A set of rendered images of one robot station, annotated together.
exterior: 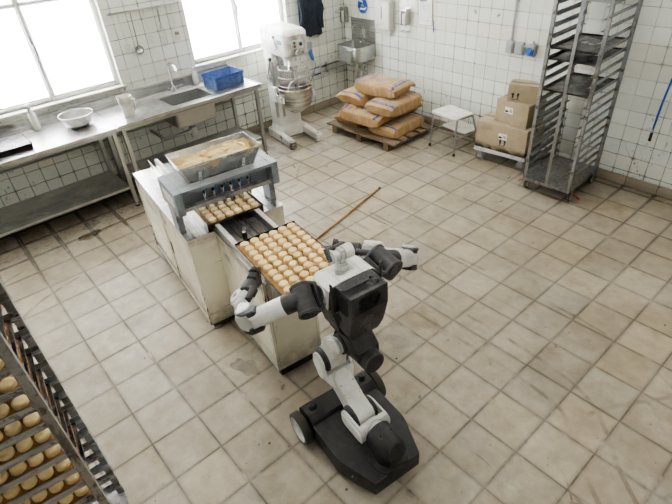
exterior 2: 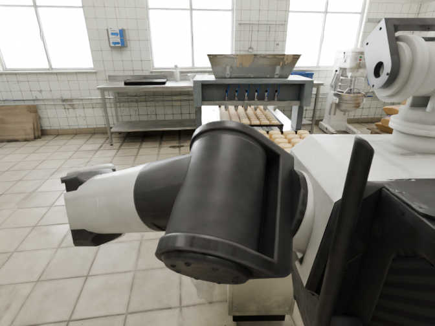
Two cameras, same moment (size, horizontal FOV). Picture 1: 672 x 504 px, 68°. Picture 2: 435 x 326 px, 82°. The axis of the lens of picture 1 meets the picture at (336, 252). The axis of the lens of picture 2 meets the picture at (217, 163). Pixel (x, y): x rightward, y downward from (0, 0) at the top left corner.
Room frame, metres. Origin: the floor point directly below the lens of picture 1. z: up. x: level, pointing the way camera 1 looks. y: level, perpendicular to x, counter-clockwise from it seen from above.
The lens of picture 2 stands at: (1.42, 0.04, 1.33)
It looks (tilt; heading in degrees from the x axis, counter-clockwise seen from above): 24 degrees down; 31
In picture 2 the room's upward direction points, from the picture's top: straight up
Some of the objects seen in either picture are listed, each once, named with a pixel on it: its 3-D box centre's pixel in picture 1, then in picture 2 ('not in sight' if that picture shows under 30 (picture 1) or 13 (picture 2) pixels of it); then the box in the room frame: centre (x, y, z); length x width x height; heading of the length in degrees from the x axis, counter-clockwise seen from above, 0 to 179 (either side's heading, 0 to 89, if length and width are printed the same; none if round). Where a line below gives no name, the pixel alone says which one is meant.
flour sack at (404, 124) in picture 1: (397, 123); not in sight; (6.04, -0.91, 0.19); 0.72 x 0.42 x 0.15; 133
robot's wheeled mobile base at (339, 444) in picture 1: (362, 423); not in sight; (1.68, -0.07, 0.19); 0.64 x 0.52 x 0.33; 31
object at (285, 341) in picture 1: (269, 292); (254, 217); (2.58, 0.47, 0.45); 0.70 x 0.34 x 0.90; 32
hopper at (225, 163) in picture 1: (215, 159); (250, 65); (3.01, 0.74, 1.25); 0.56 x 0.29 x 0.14; 122
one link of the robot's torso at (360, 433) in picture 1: (365, 418); not in sight; (1.65, -0.09, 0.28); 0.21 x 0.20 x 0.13; 31
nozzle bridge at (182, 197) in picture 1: (222, 191); (248, 103); (3.01, 0.74, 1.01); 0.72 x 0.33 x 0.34; 122
